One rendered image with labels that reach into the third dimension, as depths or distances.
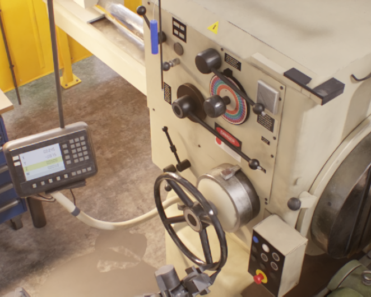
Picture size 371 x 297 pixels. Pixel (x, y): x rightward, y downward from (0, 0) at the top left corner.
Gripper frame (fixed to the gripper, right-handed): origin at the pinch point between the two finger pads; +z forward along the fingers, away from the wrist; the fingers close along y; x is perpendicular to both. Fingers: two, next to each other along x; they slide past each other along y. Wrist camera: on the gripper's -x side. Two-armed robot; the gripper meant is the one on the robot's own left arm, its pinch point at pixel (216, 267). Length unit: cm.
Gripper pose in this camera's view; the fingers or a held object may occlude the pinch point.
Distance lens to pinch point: 203.8
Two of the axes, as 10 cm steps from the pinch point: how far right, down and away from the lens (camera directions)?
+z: 7.7, -4.3, 4.7
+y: -5.3, -8.4, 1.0
